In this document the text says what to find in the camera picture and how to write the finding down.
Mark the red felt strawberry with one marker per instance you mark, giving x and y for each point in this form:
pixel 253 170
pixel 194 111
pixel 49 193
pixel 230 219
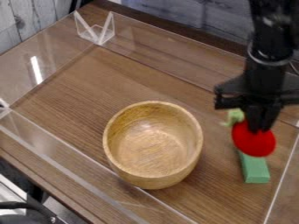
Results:
pixel 256 144

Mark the wooden bowl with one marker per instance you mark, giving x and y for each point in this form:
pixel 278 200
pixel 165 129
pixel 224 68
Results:
pixel 153 142

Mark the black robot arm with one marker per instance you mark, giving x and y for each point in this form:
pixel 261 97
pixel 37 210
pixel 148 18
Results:
pixel 276 35

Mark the clear acrylic tray enclosure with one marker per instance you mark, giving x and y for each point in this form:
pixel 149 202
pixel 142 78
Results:
pixel 64 86

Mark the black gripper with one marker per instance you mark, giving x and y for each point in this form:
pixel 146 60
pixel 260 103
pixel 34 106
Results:
pixel 265 85

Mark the black metal bracket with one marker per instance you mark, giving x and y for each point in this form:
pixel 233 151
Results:
pixel 41 213

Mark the green rectangular block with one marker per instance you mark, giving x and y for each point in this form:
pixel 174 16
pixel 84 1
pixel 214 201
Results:
pixel 254 169

